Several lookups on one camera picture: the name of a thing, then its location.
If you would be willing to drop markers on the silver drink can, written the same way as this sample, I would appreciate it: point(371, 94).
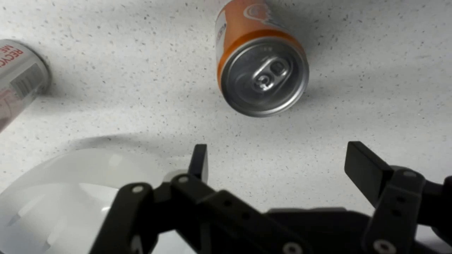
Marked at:
point(21, 80)

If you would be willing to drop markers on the clear plastic bowl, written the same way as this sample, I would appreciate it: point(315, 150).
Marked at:
point(46, 188)

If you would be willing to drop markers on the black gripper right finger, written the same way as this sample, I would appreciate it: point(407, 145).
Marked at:
point(399, 198)

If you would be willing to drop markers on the orange drink can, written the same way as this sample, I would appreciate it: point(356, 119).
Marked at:
point(262, 75)

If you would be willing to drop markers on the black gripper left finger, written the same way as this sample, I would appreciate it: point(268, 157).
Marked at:
point(197, 217)

